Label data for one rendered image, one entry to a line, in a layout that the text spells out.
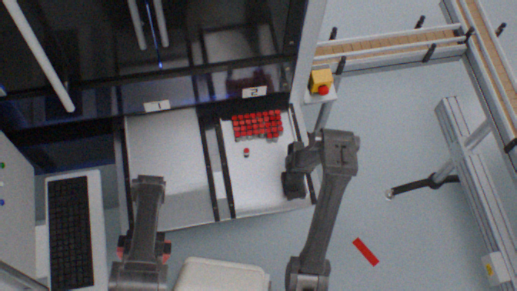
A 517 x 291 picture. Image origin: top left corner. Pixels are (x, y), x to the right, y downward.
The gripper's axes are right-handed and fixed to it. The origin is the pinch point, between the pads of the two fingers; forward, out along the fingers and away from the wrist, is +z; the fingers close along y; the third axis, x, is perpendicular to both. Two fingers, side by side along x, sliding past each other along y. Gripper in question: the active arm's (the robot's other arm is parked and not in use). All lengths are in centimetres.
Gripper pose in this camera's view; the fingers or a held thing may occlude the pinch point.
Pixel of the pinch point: (291, 195)
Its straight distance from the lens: 185.2
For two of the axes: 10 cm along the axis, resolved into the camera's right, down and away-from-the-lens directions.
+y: -1.8, -8.5, 4.9
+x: -9.8, 1.4, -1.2
